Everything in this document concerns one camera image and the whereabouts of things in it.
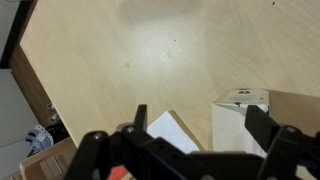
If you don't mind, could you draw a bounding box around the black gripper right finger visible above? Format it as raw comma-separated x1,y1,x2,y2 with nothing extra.
245,105,280,152

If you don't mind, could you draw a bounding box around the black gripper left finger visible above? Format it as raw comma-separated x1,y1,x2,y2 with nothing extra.
134,104,147,131

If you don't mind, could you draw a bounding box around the small white patterned carton box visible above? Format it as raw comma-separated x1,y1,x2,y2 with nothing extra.
212,89,269,157

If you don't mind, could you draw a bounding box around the white paper towel sheet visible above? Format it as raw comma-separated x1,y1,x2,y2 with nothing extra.
147,110,203,153

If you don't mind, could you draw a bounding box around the pink liquid spray bottle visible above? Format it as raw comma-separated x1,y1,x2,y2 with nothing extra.
108,166,128,180

